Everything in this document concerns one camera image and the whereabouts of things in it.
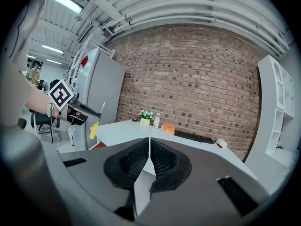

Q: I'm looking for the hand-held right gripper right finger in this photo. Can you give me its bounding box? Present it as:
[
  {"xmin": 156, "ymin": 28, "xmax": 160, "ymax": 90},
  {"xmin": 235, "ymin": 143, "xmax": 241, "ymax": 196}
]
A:
[{"xmin": 136, "ymin": 137, "xmax": 271, "ymax": 226}]

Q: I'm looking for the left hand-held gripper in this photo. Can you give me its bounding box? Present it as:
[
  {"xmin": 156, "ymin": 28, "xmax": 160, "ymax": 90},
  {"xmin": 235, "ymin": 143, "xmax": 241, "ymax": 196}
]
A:
[{"xmin": 48, "ymin": 78, "xmax": 103, "ymax": 126}]

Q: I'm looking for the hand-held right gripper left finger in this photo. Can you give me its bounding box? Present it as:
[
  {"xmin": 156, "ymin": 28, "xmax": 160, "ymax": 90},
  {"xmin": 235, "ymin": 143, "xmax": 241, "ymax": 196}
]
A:
[{"xmin": 59, "ymin": 137, "xmax": 150, "ymax": 221}]

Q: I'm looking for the yellow-handled screwdriver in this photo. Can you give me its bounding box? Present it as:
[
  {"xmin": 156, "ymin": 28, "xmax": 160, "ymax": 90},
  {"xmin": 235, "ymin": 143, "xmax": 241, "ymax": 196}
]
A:
[{"xmin": 89, "ymin": 102, "xmax": 106, "ymax": 140}]

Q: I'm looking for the person's left forearm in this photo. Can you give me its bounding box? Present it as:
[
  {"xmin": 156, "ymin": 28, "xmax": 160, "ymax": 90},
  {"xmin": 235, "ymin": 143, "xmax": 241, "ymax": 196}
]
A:
[{"xmin": 20, "ymin": 78, "xmax": 60, "ymax": 119}]

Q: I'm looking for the person's left hand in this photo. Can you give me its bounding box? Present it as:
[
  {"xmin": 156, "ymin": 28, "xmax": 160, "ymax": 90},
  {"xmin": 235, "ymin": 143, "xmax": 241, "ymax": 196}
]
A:
[{"xmin": 67, "ymin": 108, "xmax": 82, "ymax": 120}]

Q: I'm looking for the grey metal cabinet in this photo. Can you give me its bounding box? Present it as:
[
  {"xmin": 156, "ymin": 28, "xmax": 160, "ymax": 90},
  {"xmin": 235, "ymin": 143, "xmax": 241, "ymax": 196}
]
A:
[{"xmin": 76, "ymin": 46, "xmax": 127, "ymax": 151}]

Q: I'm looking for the black keyboard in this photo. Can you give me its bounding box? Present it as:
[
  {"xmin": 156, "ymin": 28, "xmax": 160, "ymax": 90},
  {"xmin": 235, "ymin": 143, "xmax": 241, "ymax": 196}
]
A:
[{"xmin": 174, "ymin": 130, "xmax": 216, "ymax": 145}]

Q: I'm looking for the black chair with sled base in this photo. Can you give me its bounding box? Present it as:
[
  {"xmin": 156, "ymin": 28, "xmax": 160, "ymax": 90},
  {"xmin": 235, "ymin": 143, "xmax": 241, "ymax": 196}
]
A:
[{"xmin": 30, "ymin": 110, "xmax": 62, "ymax": 143}]

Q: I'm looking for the white metal rack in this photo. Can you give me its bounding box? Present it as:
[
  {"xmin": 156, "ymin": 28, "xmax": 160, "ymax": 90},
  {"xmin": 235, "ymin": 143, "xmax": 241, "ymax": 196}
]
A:
[{"xmin": 65, "ymin": 33, "xmax": 116, "ymax": 85}]

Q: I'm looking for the white pot with flowers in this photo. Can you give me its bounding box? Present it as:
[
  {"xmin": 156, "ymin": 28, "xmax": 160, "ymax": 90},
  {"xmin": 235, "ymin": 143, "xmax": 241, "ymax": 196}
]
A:
[{"xmin": 137, "ymin": 109, "xmax": 154, "ymax": 127}]

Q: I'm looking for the orange packet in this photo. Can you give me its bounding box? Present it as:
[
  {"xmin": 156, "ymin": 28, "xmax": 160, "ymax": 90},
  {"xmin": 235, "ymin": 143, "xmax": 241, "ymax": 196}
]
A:
[{"xmin": 160, "ymin": 123, "xmax": 176, "ymax": 135}]

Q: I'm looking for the white jar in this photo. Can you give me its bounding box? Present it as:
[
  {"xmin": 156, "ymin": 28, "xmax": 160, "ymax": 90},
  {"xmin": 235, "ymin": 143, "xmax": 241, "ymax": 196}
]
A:
[{"xmin": 152, "ymin": 113, "xmax": 162, "ymax": 129}]

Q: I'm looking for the white tall shelving unit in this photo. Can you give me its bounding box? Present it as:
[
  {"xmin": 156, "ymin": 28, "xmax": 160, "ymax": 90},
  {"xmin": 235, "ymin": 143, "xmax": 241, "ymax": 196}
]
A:
[{"xmin": 257, "ymin": 54, "xmax": 296, "ymax": 160}]

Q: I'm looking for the person's white printed shirt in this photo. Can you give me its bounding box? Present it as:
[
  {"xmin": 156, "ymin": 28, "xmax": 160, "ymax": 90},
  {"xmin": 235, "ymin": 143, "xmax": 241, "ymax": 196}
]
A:
[{"xmin": 4, "ymin": 0, "xmax": 47, "ymax": 73}]

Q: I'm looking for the long ceiling lamp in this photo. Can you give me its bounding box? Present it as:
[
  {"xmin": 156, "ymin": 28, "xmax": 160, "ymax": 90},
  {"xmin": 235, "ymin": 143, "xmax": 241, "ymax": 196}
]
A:
[{"xmin": 45, "ymin": 0, "xmax": 85, "ymax": 14}]

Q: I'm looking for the row of white ceiling pipes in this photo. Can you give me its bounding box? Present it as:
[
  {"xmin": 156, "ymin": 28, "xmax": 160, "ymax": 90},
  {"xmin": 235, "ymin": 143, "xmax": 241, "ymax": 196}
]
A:
[{"xmin": 101, "ymin": 0, "xmax": 290, "ymax": 56}]

